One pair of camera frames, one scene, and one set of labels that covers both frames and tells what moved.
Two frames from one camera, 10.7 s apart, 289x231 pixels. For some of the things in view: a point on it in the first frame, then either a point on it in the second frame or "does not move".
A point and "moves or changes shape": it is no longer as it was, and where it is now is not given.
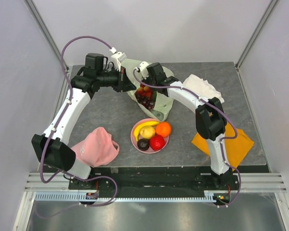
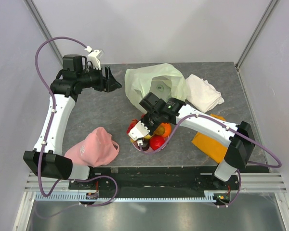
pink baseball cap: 98,148 does not move
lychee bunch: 145,90 -> 132,123
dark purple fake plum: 143,144 does not move
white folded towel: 203,87 does not move
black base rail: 154,179 does not move
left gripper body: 120,88 -> 98,83
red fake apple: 157,142 does not move
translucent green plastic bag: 164,104 moves or changes shape
